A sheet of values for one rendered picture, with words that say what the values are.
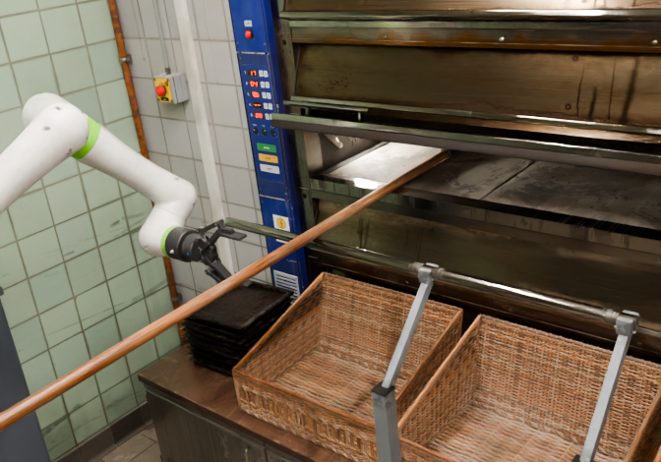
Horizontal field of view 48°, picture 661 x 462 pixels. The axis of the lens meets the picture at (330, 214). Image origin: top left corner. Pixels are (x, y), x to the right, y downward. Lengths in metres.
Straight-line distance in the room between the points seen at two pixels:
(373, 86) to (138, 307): 1.56
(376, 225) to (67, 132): 1.04
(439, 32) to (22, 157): 1.09
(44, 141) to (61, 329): 1.39
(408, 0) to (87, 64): 1.38
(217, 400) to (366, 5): 1.31
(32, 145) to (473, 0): 1.12
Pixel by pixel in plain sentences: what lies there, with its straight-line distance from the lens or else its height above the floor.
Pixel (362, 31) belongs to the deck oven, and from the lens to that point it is 2.22.
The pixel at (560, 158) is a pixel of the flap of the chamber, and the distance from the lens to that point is 1.82.
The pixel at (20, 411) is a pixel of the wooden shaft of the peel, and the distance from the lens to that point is 1.57.
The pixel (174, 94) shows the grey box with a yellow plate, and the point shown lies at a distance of 2.79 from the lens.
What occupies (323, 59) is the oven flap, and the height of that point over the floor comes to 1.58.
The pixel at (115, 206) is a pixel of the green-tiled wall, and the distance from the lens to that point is 3.12.
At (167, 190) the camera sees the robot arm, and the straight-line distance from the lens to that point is 2.15.
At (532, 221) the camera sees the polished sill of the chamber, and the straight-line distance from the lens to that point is 2.08.
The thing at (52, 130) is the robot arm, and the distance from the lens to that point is 1.85.
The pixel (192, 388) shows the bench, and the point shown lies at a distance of 2.60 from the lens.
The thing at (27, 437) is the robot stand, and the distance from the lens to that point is 2.30.
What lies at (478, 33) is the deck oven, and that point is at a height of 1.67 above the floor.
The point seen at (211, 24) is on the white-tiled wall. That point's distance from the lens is 2.65.
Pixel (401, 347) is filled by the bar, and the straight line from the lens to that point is 1.82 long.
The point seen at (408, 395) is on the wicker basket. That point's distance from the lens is 2.15.
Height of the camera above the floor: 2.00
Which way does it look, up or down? 22 degrees down
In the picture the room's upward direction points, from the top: 7 degrees counter-clockwise
